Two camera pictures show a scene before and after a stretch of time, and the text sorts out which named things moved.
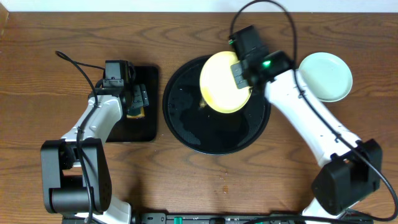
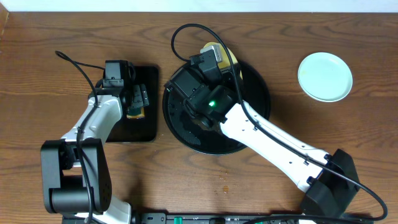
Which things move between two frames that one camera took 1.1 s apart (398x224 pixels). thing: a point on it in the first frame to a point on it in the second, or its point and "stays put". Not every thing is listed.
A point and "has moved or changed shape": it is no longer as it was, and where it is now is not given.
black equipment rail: [241, 218] stays put
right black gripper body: [240, 71] to [216, 82]
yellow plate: [218, 86] has moved or changed shape
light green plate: [329, 75] stays put
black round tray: [203, 130] stays put
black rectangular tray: [143, 129] stays put
